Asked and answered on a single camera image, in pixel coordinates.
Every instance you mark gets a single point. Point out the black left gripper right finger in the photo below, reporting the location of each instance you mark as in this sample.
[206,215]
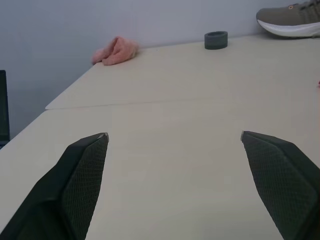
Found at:
[285,185]

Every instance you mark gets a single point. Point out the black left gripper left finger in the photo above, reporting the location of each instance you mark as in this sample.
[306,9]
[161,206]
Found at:
[57,190]

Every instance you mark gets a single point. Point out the pink fluffy cloth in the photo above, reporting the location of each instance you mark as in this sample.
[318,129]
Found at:
[117,53]

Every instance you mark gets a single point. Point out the dark flat panel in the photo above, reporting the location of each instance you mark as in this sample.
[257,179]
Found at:
[3,107]

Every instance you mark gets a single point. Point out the taupe sneaker with white sole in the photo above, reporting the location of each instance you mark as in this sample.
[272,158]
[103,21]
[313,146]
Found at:
[287,17]

